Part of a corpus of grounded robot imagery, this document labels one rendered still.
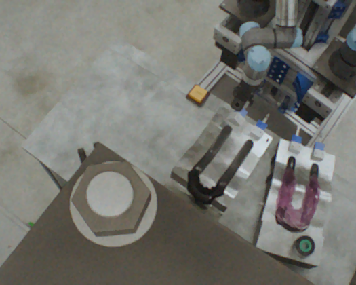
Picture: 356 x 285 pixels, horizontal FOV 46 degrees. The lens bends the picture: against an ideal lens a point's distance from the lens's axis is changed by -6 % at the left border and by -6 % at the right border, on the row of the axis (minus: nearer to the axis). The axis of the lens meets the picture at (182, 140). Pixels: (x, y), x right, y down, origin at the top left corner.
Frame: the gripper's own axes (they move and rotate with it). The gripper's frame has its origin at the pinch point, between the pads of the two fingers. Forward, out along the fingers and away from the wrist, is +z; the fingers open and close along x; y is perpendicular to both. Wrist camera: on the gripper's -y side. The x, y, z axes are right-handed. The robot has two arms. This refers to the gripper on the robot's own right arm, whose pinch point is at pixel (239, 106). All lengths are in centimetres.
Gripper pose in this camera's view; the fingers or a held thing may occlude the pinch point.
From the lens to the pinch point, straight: 177.4
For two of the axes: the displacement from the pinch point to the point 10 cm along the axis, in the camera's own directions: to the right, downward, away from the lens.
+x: -8.3, -5.4, 1.8
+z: -0.5, 3.8, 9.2
